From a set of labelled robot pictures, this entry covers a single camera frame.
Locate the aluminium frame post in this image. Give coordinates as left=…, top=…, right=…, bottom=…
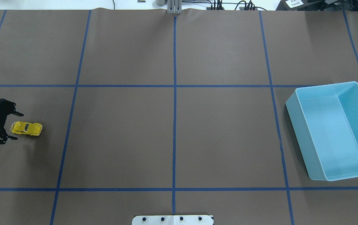
left=166, top=0, right=183, bottom=14

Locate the light blue plastic bin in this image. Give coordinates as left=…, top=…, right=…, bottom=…
left=285, top=81, right=358, bottom=181

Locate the black usb hub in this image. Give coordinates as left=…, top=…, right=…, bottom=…
left=206, top=0, right=266, bottom=11

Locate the yellow beetle toy car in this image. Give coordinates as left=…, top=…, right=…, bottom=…
left=10, top=121, right=43, bottom=136

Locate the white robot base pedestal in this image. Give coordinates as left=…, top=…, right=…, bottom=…
left=132, top=215, right=214, bottom=225

